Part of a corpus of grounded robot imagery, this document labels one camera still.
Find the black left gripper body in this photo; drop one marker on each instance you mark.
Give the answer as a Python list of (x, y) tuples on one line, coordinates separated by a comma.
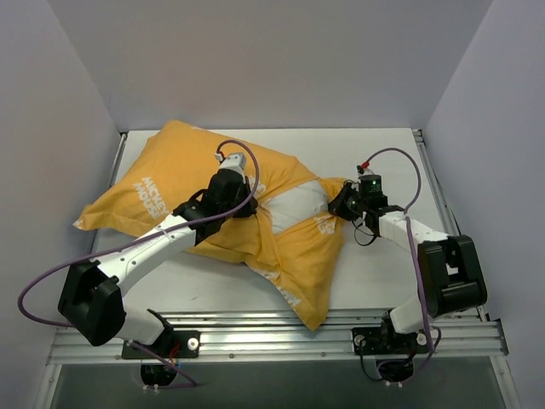
[(245, 204)]

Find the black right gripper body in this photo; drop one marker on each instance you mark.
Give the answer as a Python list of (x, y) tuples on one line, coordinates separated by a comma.
[(341, 204)]

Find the white pillow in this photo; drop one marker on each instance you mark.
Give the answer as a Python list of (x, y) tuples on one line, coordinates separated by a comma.
[(296, 205)]

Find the yellow and blue Mickey pillowcase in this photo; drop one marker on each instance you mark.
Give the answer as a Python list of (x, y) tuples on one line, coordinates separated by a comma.
[(178, 161)]

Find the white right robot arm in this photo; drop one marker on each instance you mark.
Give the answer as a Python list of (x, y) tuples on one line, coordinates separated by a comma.
[(449, 276)]

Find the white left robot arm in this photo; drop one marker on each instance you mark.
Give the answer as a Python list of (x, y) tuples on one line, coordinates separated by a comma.
[(92, 296)]

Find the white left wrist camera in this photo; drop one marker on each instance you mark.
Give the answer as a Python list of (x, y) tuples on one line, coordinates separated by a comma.
[(234, 162)]

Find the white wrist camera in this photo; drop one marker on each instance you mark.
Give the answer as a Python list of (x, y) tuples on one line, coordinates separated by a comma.
[(234, 162), (364, 169)]

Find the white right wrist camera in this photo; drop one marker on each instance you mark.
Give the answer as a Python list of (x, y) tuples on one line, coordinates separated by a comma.
[(364, 169)]

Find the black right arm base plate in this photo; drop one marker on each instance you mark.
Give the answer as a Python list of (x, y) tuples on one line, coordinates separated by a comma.
[(386, 356)]

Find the aluminium table frame rail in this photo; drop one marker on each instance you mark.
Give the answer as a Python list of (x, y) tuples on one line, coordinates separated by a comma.
[(255, 353)]

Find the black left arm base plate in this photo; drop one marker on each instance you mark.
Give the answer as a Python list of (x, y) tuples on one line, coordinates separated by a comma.
[(171, 349)]

